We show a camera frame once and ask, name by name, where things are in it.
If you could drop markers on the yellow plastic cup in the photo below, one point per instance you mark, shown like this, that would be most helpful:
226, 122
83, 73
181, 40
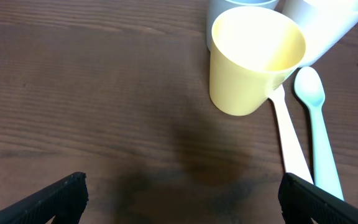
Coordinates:
253, 51

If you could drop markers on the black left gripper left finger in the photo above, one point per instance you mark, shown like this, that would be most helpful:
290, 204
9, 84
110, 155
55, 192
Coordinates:
62, 202

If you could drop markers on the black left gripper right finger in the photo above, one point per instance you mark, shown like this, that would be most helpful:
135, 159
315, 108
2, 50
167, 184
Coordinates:
303, 202

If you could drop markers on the white plastic cup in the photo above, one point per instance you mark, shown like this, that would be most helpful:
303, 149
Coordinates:
323, 23

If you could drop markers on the grey plastic cup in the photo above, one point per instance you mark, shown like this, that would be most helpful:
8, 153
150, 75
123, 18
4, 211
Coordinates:
216, 7

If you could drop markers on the white plastic fork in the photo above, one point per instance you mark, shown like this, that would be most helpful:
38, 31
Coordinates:
292, 154

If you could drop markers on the light blue plastic spoon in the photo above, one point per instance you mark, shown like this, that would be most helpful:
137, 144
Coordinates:
309, 88

